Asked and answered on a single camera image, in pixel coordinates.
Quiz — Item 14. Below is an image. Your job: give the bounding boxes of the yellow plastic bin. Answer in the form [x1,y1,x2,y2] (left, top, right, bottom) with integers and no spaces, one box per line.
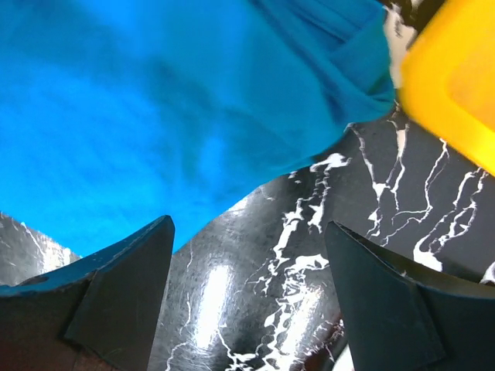
[399,0,494,174]

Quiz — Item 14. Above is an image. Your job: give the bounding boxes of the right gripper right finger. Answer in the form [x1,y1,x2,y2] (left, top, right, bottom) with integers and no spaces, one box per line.
[325,222,494,370]

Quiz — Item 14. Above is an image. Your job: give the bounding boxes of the blue t-shirt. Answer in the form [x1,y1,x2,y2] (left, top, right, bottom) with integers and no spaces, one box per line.
[1,1,394,256]

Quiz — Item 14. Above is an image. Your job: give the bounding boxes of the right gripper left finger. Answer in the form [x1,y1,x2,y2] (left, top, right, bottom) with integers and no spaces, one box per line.
[1,216,175,370]

